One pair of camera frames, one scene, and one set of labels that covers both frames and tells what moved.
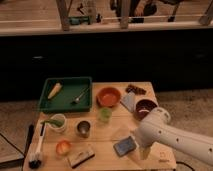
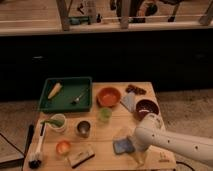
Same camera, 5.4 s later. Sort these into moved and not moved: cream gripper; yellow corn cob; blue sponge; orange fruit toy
Moved: cream gripper
Not moved: yellow corn cob; blue sponge; orange fruit toy
